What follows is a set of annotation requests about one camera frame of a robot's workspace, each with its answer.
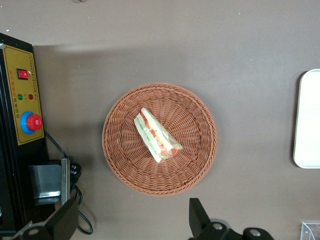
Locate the red emergency stop button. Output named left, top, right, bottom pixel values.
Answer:
left=19, top=111, right=43, bottom=135

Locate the plastic-wrapped triangle sandwich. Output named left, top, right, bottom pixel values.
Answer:
left=133, top=107, right=183, bottom=164

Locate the clear acrylic box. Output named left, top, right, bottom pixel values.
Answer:
left=300, top=221, right=320, bottom=240

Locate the red rocker power switch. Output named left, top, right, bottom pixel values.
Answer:
left=16, top=68, right=30, bottom=81

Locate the black power cable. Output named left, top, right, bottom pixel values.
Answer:
left=43, top=129, right=94, bottom=236

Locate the white plastic tray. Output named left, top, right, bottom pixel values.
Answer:
left=292, top=68, right=320, bottom=169

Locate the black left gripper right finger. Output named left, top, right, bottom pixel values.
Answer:
left=188, top=197, right=275, bottom=240

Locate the round brown wicker basket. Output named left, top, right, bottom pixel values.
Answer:
left=101, top=82, right=219, bottom=197

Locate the black power plug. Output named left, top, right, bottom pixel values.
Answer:
left=69, top=163, right=82, bottom=181

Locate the black machine cabinet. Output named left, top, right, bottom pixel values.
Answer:
left=0, top=32, right=63, bottom=240

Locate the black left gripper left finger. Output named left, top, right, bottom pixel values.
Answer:
left=11, top=196, right=80, bottom=240

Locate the grey metal bracket box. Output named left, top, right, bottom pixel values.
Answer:
left=28, top=158, right=71, bottom=206

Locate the yellow control panel plate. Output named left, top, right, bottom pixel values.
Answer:
left=2, top=44, right=46, bottom=147

